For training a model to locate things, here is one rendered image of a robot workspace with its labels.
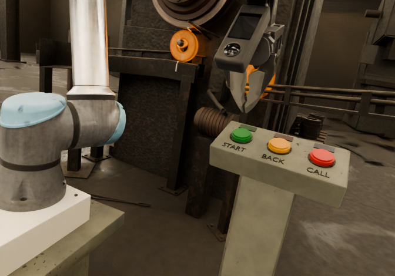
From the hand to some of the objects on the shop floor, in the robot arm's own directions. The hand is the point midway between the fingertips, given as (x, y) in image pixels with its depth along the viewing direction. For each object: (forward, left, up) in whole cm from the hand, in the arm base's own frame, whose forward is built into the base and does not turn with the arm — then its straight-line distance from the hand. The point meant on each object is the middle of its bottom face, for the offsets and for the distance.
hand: (244, 107), depth 49 cm
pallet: (+275, +18, -64) cm, 283 cm away
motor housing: (+65, +20, -67) cm, 95 cm away
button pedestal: (+3, -11, -66) cm, 67 cm away
